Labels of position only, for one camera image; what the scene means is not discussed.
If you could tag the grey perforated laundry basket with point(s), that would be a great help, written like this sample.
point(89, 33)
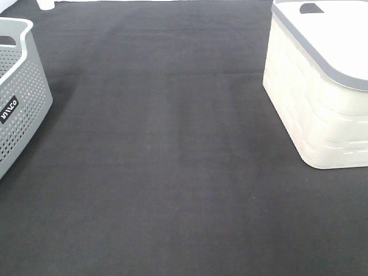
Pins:
point(25, 94)

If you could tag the black table cloth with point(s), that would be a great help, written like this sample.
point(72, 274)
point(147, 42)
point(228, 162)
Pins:
point(163, 155)

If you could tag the white basket with grey rim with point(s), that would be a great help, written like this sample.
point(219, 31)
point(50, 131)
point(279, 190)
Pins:
point(315, 75)

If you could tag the white cup at table edge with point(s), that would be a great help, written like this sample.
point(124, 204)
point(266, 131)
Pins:
point(46, 4)

